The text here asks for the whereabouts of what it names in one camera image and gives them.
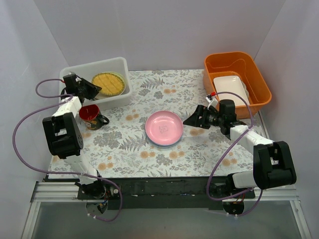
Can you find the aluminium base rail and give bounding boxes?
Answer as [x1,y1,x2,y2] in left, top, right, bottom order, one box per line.
[22,177,311,239]

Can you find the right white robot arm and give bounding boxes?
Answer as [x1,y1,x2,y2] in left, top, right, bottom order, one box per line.
[183,100,297,198]

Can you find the orange plastic bin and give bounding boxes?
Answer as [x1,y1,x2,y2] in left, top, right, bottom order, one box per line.
[203,51,272,115]

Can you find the white plastic bin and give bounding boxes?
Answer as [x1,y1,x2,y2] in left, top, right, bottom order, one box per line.
[59,57,133,111]

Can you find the white rectangular dish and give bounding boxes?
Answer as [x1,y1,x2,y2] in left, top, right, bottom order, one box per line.
[213,75,249,107]

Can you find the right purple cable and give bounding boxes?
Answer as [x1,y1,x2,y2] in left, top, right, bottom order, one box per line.
[206,91,264,216]

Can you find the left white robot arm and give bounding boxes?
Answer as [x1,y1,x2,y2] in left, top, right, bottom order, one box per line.
[42,73,110,199]

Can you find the pink round plate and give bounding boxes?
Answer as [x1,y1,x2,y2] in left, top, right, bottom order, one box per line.
[145,111,183,144]

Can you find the woven bamboo round tray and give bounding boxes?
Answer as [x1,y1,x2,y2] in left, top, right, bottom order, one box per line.
[91,72,126,96]

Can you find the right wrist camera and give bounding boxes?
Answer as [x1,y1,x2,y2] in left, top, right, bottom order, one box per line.
[206,92,218,110]

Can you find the cream and green plate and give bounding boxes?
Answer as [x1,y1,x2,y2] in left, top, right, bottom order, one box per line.
[94,71,127,99]

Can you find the light blue round plate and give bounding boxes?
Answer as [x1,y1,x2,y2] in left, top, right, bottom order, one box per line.
[148,138,181,147]

